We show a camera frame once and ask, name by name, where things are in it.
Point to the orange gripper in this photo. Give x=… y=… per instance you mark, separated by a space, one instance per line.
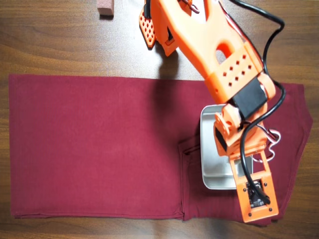
x=234 y=156

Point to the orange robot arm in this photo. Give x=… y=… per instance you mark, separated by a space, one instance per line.
x=199 y=30

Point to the rectangular metal tray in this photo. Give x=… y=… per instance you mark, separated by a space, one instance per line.
x=207 y=149

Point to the dark red cloth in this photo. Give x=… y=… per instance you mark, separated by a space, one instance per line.
x=74 y=137

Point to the pink sponge block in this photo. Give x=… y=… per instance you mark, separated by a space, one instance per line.
x=106 y=8

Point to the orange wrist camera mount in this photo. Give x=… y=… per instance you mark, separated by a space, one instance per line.
x=249 y=216

